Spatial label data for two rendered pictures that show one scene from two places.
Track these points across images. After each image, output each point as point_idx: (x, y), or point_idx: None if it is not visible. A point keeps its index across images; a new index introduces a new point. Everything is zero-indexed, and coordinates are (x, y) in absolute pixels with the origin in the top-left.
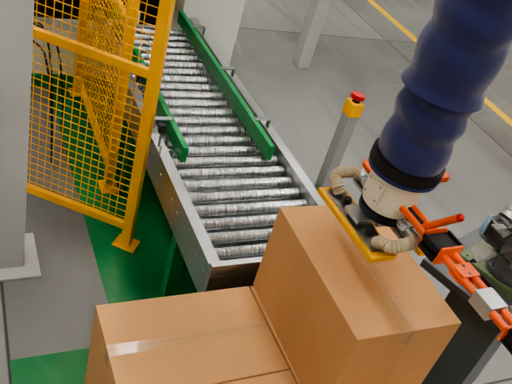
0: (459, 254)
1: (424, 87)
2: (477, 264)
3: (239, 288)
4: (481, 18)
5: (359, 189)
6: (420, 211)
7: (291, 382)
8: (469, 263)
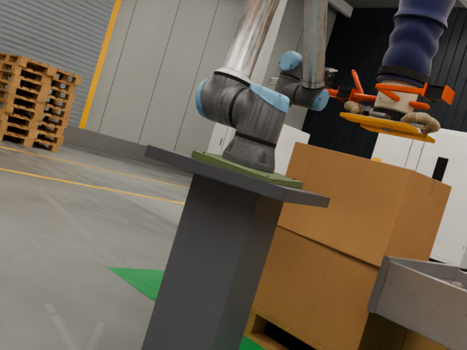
0: (337, 91)
1: None
2: (281, 174)
3: None
4: None
5: (415, 127)
6: (371, 95)
7: None
8: (331, 88)
